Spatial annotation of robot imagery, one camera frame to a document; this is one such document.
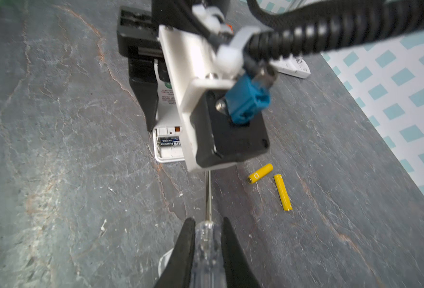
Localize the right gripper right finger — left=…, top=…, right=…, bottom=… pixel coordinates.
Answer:
left=221, top=217, right=261, bottom=288

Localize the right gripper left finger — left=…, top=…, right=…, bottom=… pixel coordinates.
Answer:
left=154, top=218, right=196, bottom=288

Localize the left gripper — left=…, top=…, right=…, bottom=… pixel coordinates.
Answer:
left=117, top=6, right=164, bottom=132

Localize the clear handle screwdriver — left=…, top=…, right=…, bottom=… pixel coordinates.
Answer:
left=190, top=170, right=226, bottom=288

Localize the white remote control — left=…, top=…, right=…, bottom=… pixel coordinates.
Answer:
left=152, top=60, right=184, bottom=163
left=270, top=56, right=311, bottom=79

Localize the black and blue battery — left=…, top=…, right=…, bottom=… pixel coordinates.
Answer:
left=157, top=136, right=181, bottom=148

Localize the yellow battery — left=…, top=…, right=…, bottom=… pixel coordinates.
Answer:
left=274, top=174, right=292, bottom=211
left=247, top=164, right=273, bottom=184

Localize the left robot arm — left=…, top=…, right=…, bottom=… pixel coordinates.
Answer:
left=117, top=1, right=424, bottom=131

